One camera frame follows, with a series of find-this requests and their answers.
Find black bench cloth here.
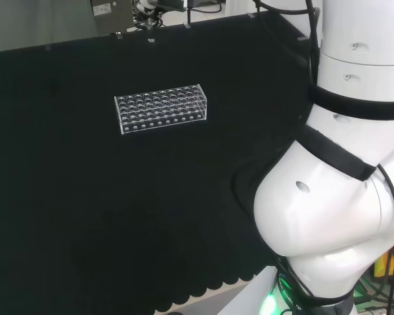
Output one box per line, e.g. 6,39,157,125
0,12,320,315

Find yellow stop button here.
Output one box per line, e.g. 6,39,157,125
372,241,394,280

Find grey metal box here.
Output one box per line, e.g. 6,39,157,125
89,0,134,34

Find clear plastic test tube rack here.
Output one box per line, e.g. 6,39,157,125
114,83,208,137

